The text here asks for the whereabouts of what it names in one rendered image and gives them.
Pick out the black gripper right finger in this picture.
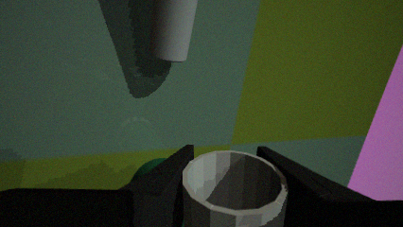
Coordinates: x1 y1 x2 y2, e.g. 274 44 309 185
256 146 403 227

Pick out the grey cup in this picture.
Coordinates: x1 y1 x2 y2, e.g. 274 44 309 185
183 150 289 227

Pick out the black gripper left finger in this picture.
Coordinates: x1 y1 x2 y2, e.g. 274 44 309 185
0 145 194 227

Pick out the grey metal pipe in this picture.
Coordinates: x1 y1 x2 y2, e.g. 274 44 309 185
149 0 198 62

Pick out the dark green post with cap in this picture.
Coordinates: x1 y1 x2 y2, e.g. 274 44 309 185
132 158 166 181

